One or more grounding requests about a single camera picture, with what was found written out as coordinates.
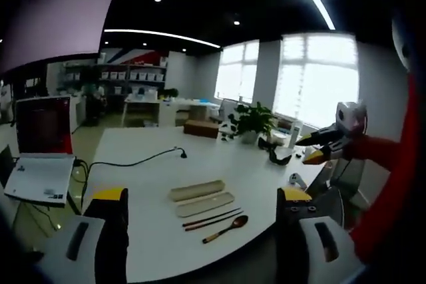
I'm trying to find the beige cutlery case base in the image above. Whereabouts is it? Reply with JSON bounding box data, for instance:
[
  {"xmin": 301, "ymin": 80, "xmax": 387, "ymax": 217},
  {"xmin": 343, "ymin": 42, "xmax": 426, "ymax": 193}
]
[{"xmin": 170, "ymin": 179, "xmax": 227, "ymax": 202}]

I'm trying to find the beige cutlery case lid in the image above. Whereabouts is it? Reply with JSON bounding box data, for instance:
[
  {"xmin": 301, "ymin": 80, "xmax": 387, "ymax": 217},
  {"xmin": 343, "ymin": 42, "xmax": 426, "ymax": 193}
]
[{"xmin": 176, "ymin": 192, "xmax": 235, "ymax": 219}]

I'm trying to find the large white projection screen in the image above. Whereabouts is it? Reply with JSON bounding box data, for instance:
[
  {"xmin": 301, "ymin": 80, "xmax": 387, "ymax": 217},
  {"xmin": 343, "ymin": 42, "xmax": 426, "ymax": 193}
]
[{"xmin": 0, "ymin": 0, "xmax": 126, "ymax": 72}]

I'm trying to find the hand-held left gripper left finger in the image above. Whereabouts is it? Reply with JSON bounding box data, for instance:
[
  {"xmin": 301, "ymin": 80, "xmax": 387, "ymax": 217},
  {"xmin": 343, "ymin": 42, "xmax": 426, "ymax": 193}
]
[{"xmin": 35, "ymin": 188, "xmax": 130, "ymax": 284}]

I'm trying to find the white game controller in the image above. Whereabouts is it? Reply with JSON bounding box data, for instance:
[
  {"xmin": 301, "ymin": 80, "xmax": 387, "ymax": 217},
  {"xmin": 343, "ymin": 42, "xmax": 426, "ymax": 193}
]
[{"xmin": 288, "ymin": 172, "xmax": 309, "ymax": 190}]

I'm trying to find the dark wooden chopstick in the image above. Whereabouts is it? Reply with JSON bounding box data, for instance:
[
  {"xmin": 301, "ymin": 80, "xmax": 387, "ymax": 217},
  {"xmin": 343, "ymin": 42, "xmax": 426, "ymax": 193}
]
[
  {"xmin": 182, "ymin": 208, "xmax": 242, "ymax": 227},
  {"xmin": 184, "ymin": 210, "xmax": 244, "ymax": 231}
]

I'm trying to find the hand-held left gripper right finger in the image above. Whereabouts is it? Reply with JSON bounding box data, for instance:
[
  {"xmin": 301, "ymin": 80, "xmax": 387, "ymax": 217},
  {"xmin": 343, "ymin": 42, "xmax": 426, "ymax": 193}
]
[{"xmin": 276, "ymin": 187, "xmax": 367, "ymax": 284}]

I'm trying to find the grey office chair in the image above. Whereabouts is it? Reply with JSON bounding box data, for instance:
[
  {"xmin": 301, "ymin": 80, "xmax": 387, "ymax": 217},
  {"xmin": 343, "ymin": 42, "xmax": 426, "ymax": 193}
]
[{"xmin": 308, "ymin": 157, "xmax": 367, "ymax": 228}]

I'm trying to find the storage shelf with bins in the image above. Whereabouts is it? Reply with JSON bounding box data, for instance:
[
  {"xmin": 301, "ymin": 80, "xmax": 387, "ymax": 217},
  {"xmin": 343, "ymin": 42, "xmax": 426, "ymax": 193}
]
[{"xmin": 55, "ymin": 53, "xmax": 169, "ymax": 128}]

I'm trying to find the black power cable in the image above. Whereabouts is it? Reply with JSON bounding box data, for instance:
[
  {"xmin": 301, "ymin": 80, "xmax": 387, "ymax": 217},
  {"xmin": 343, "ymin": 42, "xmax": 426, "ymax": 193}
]
[{"xmin": 68, "ymin": 146, "xmax": 188, "ymax": 212}]

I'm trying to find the wooden spoon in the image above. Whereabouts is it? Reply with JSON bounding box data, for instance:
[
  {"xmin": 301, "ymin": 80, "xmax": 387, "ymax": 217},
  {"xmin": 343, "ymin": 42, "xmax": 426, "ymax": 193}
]
[{"xmin": 202, "ymin": 215, "xmax": 249, "ymax": 244}]

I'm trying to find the white cabinet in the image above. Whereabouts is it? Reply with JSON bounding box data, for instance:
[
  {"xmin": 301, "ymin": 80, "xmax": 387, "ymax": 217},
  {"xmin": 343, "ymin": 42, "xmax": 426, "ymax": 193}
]
[{"xmin": 121, "ymin": 96, "xmax": 174, "ymax": 128}]

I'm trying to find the open laptop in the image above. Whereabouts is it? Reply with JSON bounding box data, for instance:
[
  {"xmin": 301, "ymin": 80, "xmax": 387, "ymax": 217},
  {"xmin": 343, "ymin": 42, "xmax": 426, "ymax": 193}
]
[{"xmin": 3, "ymin": 95, "xmax": 77, "ymax": 208}]

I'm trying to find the black headset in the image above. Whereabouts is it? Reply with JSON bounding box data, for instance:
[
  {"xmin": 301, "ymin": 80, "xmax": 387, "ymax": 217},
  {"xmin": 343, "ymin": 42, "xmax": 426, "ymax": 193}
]
[{"xmin": 258, "ymin": 137, "xmax": 294, "ymax": 167}]

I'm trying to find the brown cardboard box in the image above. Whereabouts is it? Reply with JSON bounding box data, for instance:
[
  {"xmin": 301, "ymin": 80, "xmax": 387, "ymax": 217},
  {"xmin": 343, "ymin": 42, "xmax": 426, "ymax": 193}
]
[{"xmin": 183, "ymin": 119, "xmax": 219, "ymax": 138}]

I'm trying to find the potted green plant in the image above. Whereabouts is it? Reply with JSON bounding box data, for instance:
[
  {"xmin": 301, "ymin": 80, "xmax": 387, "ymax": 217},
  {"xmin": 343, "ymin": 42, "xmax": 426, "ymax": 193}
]
[{"xmin": 220, "ymin": 101, "xmax": 278, "ymax": 144}]

